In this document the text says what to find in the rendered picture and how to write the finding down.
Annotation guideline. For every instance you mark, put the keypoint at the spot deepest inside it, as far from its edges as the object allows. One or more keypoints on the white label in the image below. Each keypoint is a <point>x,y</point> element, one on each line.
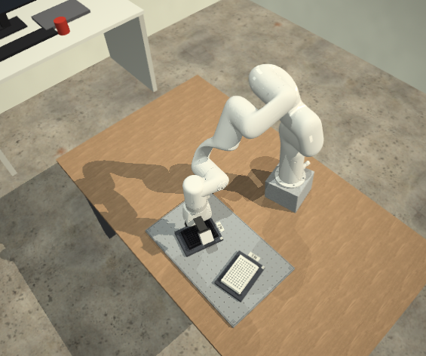
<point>220,226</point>
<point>255,257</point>

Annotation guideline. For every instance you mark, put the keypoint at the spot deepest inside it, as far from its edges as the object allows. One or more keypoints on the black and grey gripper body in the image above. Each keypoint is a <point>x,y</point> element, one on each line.
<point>189,216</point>

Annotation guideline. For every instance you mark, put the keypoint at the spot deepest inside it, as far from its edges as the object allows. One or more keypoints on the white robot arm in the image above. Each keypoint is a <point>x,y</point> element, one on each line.
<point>300,131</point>

